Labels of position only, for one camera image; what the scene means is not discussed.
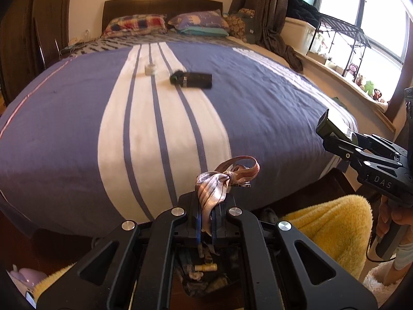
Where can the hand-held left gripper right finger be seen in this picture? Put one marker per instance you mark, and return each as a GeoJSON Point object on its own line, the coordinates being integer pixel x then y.
{"type": "Point", "coordinates": [222, 214]}

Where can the white storage box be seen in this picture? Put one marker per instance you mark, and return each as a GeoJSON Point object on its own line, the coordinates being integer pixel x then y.
{"type": "Point", "coordinates": [298, 35]}

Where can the large window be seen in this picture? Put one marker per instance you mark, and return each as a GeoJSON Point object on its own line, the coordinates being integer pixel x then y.
{"type": "Point", "coordinates": [371, 6]}

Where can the brown curtain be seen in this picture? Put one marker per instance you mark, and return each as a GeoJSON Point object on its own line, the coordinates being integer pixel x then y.
{"type": "Point", "coordinates": [267, 6]}

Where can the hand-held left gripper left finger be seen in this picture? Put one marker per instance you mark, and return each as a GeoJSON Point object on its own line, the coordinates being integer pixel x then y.
{"type": "Point", "coordinates": [190, 213]}

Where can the green frog plush toy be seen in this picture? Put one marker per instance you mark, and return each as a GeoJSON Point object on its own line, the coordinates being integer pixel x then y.
{"type": "Point", "coordinates": [369, 86]}

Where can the purple monkey plush toy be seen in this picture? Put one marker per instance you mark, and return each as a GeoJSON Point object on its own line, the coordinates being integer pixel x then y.
{"type": "Point", "coordinates": [352, 70]}

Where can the dark wooden wardrobe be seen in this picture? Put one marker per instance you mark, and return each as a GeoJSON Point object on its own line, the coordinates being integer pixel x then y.
{"type": "Point", "coordinates": [48, 6]}

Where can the purple plush slipper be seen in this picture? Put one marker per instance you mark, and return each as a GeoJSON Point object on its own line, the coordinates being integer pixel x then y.
{"type": "Point", "coordinates": [27, 277]}

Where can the plaid pillow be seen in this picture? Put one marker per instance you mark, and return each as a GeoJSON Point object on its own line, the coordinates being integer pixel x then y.
{"type": "Point", "coordinates": [135, 24]}

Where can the white fluffy slipper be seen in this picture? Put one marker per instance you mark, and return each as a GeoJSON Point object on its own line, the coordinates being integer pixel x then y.
{"type": "Point", "coordinates": [380, 276]}

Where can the blue white striped blanket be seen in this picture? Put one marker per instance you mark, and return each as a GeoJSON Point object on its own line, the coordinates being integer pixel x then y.
{"type": "Point", "coordinates": [80, 119]}

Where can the black trash bag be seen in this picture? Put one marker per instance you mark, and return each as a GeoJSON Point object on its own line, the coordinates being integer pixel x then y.
{"type": "Point", "coordinates": [209, 284]}

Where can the black jacket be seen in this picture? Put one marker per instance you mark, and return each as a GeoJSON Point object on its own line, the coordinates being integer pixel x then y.
{"type": "Point", "coordinates": [303, 9]}

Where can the person's right forearm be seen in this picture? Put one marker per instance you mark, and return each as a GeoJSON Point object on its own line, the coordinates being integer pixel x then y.
{"type": "Point", "coordinates": [405, 252]}

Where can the person's right hand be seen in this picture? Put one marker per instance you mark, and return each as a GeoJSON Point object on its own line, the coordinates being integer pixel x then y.
{"type": "Point", "coordinates": [403, 218]}

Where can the dark red plush toy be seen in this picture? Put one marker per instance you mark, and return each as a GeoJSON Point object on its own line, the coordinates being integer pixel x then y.
{"type": "Point", "coordinates": [378, 95]}

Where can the dark green square bottle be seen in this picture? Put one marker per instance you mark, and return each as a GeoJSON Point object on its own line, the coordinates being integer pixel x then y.
{"type": "Point", "coordinates": [334, 129]}

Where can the black folding rack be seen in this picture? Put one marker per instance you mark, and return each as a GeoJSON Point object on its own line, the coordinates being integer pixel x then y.
{"type": "Point", "coordinates": [342, 29]}

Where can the white tape roll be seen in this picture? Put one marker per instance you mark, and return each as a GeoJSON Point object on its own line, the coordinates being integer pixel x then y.
{"type": "Point", "coordinates": [150, 70]}

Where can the brown plush toy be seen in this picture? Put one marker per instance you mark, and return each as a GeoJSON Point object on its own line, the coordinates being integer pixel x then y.
{"type": "Point", "coordinates": [359, 80]}

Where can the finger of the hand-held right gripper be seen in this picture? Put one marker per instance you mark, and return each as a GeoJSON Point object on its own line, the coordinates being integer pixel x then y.
{"type": "Point", "coordinates": [384, 150]}
{"type": "Point", "coordinates": [345, 153]}

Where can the green cloth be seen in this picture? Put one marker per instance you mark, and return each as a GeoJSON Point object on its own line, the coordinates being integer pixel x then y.
{"type": "Point", "coordinates": [340, 102]}

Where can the purple elephant print pillow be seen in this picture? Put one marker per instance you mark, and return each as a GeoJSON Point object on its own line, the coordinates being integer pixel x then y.
{"type": "Point", "coordinates": [200, 19]}

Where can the dark wooden headboard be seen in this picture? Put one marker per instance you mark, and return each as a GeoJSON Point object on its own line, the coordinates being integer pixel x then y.
{"type": "Point", "coordinates": [155, 5]}

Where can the dark grey cushion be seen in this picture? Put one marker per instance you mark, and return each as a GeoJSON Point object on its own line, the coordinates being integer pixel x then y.
{"type": "Point", "coordinates": [251, 30]}

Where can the yellow fluffy garment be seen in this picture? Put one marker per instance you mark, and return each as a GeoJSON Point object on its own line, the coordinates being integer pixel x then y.
{"type": "Point", "coordinates": [322, 226]}

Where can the teal pillow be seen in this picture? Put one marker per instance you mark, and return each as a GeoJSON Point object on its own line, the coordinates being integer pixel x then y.
{"type": "Point", "coordinates": [203, 32]}

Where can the brown patterned cushion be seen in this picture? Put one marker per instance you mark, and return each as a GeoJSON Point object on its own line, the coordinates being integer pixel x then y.
{"type": "Point", "coordinates": [235, 25]}

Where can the dark green round bottle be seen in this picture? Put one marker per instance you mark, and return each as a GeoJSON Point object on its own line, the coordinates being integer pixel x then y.
{"type": "Point", "coordinates": [177, 78]}

